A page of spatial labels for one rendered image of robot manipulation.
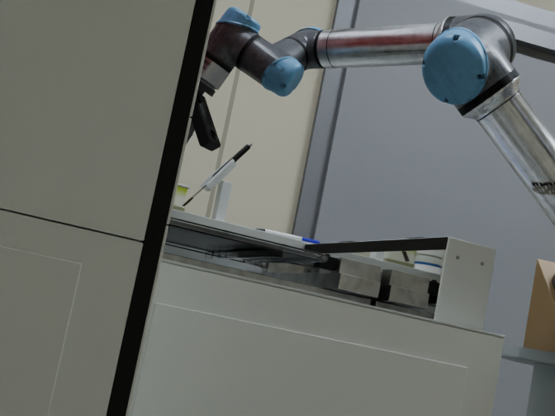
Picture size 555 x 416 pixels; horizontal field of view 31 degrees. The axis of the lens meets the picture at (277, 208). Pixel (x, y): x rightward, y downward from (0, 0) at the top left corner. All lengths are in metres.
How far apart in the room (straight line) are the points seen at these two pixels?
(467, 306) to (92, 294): 0.72
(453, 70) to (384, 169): 1.91
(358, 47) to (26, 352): 1.03
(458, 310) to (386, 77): 2.07
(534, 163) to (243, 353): 0.60
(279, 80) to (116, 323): 0.84
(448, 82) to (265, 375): 0.59
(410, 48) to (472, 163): 1.85
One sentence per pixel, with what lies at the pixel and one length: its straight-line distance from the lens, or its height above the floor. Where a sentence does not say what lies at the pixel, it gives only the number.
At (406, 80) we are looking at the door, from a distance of 3.66.
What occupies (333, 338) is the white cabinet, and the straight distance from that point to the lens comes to 1.48.
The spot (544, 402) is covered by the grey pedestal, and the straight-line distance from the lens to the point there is 1.92.
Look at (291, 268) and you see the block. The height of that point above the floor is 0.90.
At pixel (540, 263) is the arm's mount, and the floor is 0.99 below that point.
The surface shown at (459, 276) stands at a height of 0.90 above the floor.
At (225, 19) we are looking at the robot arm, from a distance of 1.94.
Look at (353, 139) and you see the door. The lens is 3.55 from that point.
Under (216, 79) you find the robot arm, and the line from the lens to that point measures 1.94.
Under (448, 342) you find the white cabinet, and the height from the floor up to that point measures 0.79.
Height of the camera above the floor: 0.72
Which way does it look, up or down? 8 degrees up
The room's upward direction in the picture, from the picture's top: 11 degrees clockwise
